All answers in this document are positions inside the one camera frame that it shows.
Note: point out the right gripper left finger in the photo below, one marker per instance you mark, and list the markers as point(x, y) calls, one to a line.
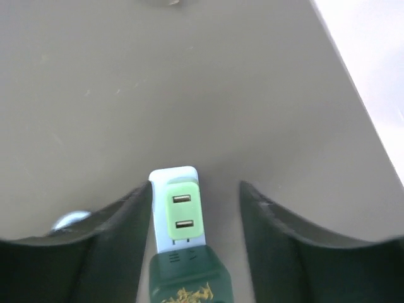
point(98, 259)

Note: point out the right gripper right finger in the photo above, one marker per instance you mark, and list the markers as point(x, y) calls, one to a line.
point(294, 260)

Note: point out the dark green cube adapter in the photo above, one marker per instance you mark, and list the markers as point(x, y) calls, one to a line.
point(194, 274)

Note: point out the light green usb charger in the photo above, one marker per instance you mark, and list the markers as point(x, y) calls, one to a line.
point(184, 210)

